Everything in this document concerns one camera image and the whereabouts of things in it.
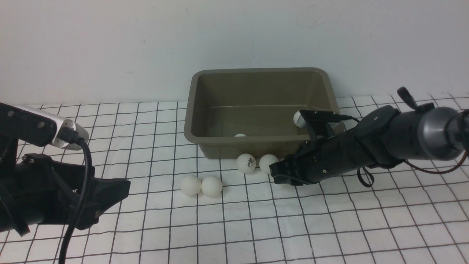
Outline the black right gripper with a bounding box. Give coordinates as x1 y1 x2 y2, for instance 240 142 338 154
269 128 377 186

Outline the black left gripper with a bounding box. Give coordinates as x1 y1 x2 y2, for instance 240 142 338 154
1 154 131 235

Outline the white logo ball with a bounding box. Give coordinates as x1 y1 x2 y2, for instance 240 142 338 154
259 154 279 175
236 153 256 175

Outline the plain white ball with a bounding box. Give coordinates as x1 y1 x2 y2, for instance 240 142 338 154
180 175 202 197
201 176 223 198

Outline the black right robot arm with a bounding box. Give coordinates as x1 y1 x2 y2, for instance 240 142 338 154
269 87 468 187

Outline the olive plastic storage bin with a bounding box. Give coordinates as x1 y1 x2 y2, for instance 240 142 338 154
183 67 340 159

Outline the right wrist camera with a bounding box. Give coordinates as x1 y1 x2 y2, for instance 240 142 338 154
299 110 357 142

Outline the right camera cable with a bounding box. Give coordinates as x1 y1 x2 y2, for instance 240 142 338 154
341 115 469 188

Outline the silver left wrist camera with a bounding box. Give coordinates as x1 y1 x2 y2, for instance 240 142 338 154
0 103 89 151

